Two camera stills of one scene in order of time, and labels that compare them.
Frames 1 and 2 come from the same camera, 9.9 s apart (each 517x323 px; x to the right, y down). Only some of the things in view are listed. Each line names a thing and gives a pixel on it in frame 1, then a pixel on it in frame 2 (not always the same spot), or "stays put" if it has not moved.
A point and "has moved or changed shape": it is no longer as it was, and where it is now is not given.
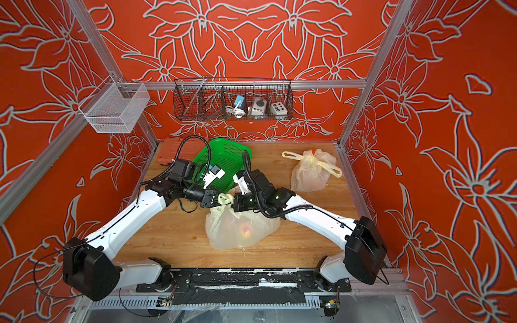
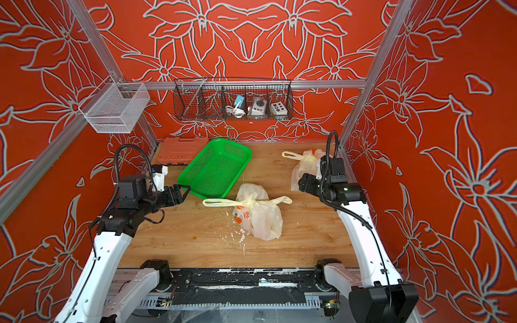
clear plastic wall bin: [115, 108] stays put
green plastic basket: [231, 157] stays put
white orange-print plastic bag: [227, 228] has moved or changed shape
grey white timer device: [259, 106] stays put
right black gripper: [239, 206] → [307, 182]
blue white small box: [239, 101] stays put
